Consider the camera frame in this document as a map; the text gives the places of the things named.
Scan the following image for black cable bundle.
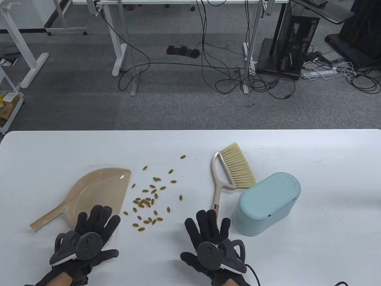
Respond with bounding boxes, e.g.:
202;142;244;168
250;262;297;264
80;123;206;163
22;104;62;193
345;58;381;94

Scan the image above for black equipment stand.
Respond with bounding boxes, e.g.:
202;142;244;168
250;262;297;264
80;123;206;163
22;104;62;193
324;0;381;67

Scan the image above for black glove cable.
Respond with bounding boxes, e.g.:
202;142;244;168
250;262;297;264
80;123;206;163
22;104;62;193
246;264;263;286

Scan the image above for black and white controller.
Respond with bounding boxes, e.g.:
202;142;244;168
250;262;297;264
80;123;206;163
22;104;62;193
54;232;104;265
197;238;247;273

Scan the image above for white rolling stand base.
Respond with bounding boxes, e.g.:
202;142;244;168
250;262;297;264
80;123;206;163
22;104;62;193
44;0;88;36

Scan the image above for white table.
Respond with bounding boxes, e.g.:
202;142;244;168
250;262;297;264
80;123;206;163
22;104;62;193
0;129;381;286

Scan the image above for person's right hand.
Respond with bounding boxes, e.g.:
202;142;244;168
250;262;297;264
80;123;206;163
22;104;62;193
180;209;247;286

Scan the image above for white desk with legs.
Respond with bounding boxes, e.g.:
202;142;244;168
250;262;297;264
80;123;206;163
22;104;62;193
72;0;289;76

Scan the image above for dark glass desk top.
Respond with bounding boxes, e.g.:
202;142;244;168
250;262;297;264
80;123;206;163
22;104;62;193
290;0;355;24

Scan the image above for white desk leg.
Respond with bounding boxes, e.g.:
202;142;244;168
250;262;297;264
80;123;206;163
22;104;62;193
0;3;49;89

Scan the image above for black computer tower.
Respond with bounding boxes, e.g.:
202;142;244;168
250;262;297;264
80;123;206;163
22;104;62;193
257;0;320;80

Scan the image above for white power strip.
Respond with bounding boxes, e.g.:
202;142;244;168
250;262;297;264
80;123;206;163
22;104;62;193
302;69;338;80

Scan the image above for tangled black hanging cables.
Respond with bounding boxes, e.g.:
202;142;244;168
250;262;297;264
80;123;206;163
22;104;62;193
195;0;296;100

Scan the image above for beige plastic dustpan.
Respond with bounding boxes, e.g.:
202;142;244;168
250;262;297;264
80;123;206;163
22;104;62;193
30;168;132;240

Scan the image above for white cable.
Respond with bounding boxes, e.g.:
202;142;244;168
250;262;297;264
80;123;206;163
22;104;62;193
335;61;357;80

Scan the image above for light blue desktop trash can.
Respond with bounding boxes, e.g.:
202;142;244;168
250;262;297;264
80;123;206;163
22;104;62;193
232;172;301;237

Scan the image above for person's left hand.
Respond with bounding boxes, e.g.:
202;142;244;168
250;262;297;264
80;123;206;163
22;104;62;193
49;205;121;283

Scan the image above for beige brush with wooden handle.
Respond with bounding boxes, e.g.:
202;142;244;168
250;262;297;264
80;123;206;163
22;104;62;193
211;142;257;222

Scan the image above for person's left forearm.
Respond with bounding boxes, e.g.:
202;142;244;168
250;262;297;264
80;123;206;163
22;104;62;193
36;273;73;286

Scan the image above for long black floor cable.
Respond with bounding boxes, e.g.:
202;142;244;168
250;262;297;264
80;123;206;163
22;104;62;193
95;1;247;91

